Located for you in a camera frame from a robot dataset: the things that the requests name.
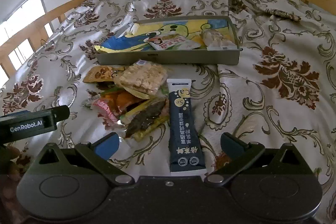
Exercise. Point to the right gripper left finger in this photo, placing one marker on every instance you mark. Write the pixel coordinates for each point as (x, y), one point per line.
(97, 155)

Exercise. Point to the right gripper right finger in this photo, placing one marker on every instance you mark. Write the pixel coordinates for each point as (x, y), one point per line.
(242, 156)

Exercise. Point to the orange fruit snack bag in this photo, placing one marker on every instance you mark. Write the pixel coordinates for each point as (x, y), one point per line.
(110, 105)

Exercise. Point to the dark blue milk powder sachet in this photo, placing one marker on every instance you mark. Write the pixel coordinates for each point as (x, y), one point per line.
(186, 155)

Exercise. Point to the dark seaweed snack packet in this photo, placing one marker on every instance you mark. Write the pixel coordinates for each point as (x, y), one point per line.
(146, 117)

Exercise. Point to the rice cracker clear packet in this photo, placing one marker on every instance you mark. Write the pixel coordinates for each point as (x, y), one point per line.
(142, 79)

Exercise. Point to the clear nut bar packet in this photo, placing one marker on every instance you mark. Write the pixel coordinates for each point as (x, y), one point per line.
(215, 41)

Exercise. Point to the white green noodle snack pouch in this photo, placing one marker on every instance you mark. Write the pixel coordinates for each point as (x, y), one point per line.
(172, 42)

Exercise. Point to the floral satin bed quilt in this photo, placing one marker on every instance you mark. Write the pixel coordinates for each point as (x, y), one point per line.
(282, 90)

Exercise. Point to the golden brown snack packet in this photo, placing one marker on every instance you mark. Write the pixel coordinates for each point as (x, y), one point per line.
(102, 73)

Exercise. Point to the grey cardboard tray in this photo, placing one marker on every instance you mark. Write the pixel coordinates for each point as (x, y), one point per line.
(202, 56)

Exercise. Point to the colourful cartoon drawing liner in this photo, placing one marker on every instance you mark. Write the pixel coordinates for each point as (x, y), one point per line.
(135, 36)

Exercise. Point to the wooden bed rail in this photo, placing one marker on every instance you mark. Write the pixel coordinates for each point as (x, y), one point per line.
(35, 33)

